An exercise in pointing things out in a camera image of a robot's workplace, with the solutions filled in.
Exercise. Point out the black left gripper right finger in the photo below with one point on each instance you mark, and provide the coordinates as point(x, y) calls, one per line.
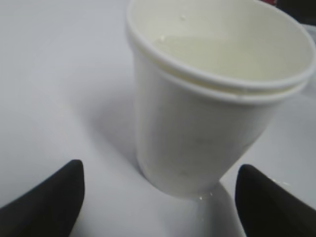
point(267, 210)

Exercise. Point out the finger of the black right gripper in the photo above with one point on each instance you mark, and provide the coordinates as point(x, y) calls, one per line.
point(304, 11)

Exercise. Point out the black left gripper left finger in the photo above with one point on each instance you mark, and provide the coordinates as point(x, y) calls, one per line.
point(50, 209)

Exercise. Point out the Nongfu Spring water bottle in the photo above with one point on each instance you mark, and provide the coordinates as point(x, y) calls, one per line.
point(271, 2)

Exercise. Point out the white paper cup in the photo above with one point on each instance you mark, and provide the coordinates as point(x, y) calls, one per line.
point(210, 75)

